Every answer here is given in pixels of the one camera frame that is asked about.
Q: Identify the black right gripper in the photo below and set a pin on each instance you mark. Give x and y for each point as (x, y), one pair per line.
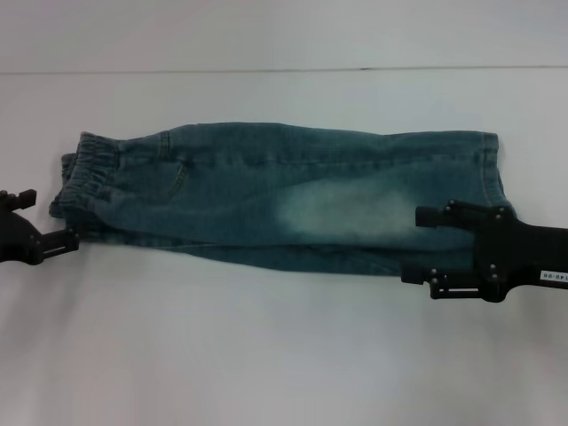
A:
(528, 257)

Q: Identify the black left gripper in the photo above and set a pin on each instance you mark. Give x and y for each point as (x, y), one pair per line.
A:
(18, 239)

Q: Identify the blue denim shorts basketball print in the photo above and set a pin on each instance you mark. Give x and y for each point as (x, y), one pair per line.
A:
(266, 208)

